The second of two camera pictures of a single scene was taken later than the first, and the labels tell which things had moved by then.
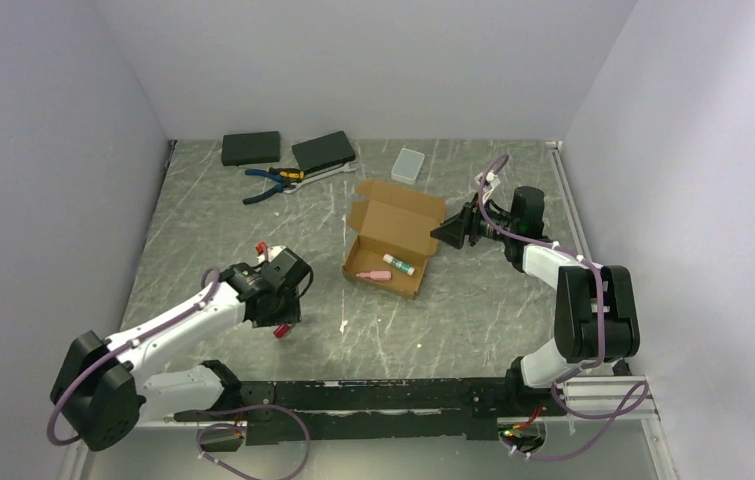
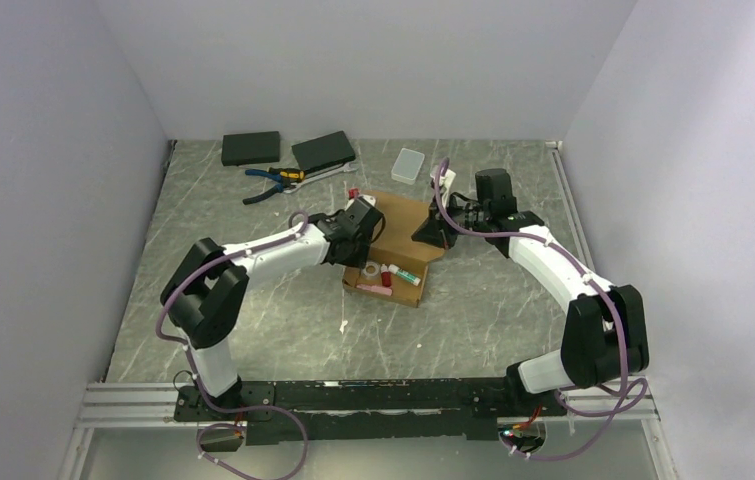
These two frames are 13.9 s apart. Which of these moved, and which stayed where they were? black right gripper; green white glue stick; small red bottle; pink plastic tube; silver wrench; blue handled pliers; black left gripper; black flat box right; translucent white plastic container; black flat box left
Moved: small red bottle; black left gripper; green white glue stick; black right gripper; pink plastic tube
Stayed: blue handled pliers; black flat box right; silver wrench; black flat box left; translucent white plastic container
